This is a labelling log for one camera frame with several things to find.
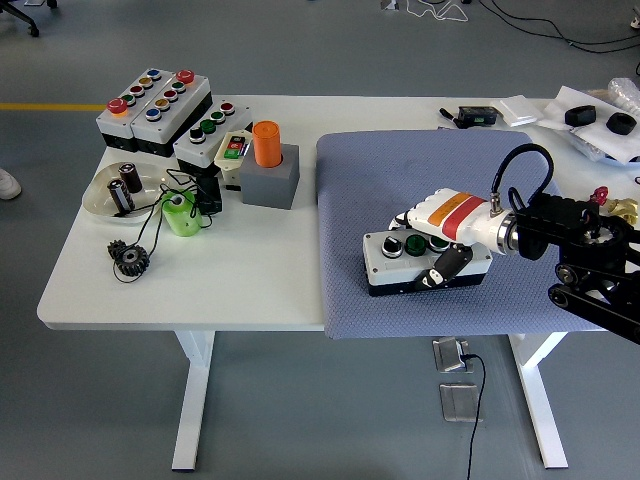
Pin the silver metal floor bracket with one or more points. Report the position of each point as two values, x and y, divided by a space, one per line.
389 5

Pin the grey-blue textured mat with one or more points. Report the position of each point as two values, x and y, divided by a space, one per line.
380 175

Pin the open metal floor socket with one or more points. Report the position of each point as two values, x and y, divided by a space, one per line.
450 356

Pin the black screwdriver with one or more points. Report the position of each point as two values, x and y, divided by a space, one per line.
447 115

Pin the black electronic module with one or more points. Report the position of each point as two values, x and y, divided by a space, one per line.
477 115

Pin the four-button control box, clean base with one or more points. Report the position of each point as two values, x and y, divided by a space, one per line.
207 145

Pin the five-button box, red stop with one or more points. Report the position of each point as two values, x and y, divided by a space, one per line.
165 122

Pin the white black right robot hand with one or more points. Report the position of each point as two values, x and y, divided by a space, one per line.
455 212

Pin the black power adapter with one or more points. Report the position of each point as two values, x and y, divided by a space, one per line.
209 197

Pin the clear round dish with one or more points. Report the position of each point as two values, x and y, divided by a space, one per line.
100 200

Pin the white foam sheet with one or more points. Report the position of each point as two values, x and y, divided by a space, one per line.
570 100

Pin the white wall switch panel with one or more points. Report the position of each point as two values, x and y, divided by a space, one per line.
517 111

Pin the five-button box, yellow-based stop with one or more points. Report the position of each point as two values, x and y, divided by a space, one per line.
117 125

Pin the four-button control box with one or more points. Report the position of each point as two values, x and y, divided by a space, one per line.
395 272
207 145

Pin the grey block holder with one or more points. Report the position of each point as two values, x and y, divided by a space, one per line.
270 187

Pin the orange cylinder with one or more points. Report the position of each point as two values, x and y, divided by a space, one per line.
265 145

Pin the beige red-green switch box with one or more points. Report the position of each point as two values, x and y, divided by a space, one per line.
231 154

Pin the closed metal floor plate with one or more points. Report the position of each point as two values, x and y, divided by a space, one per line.
460 402

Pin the green plastic cylinder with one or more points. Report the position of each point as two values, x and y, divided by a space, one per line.
181 217

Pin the large black gear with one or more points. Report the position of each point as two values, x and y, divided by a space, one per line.
132 261

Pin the black office chair base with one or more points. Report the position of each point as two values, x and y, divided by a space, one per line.
27 22

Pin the dark cylindrical capacitor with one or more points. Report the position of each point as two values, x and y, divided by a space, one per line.
131 177
120 196

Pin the white table leg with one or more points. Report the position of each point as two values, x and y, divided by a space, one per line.
192 400
540 400

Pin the small black gear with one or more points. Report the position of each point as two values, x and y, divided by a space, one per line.
115 248

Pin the clear bubble wrap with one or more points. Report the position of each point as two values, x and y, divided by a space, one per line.
625 92

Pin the person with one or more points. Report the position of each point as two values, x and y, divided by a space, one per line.
7 185

